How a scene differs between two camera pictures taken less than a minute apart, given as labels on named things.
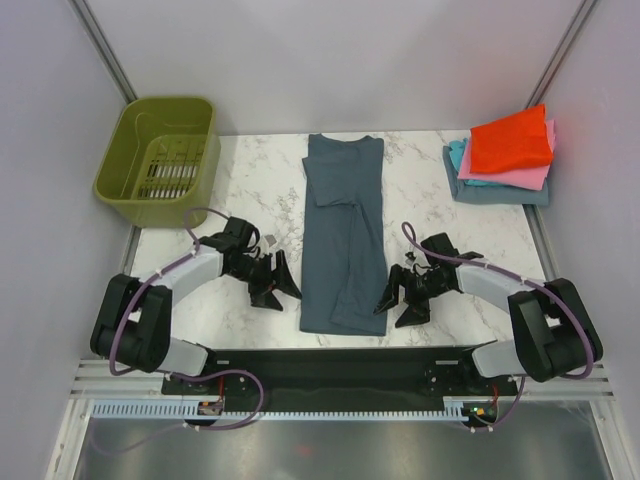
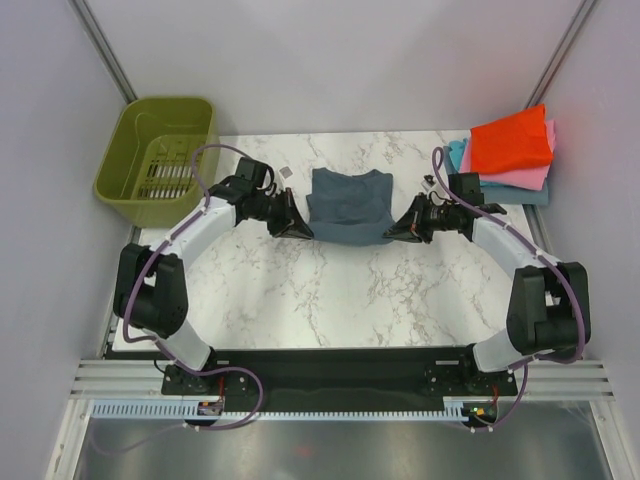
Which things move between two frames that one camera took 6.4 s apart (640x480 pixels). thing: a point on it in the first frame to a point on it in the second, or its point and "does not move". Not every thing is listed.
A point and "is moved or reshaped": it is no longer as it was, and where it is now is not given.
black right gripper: x=415 y=313 to x=411 y=227
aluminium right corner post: x=561 y=51 does not move
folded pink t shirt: x=529 y=177 does not move
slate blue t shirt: x=344 y=257 is moved or reshaped
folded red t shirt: x=512 y=143 does not move
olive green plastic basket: x=162 y=162 does not move
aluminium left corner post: x=103 y=49 does not move
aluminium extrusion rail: x=106 y=381 does not move
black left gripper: x=281 y=279 to x=289 y=223
